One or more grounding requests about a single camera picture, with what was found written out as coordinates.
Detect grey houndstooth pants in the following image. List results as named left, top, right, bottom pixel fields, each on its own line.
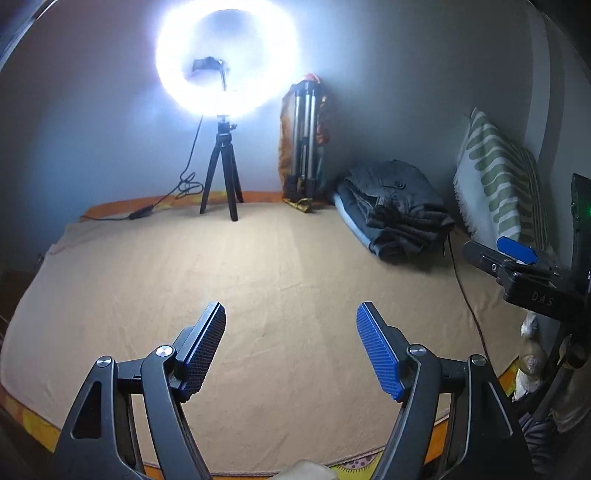
left=334, top=160, right=455, bottom=258

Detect gloved right hand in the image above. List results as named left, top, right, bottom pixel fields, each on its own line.
left=513, top=311, right=590, bottom=433

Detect green striped white pillow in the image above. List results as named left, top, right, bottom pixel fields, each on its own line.
left=453, top=108, right=554, bottom=254

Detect dark folded clothes stack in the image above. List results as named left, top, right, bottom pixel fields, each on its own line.
left=332, top=186, right=421, bottom=264

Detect small black tripod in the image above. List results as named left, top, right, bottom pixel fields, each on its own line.
left=199, top=115, right=245, bottom=222

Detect folded silver tripod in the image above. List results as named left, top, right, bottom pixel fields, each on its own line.
left=284, top=78, right=322, bottom=202

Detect black ring light cable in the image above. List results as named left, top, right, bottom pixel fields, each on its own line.
left=80, top=115, right=205, bottom=222

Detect bright ring light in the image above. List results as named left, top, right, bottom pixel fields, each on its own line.
left=155, top=1, right=304, bottom=118

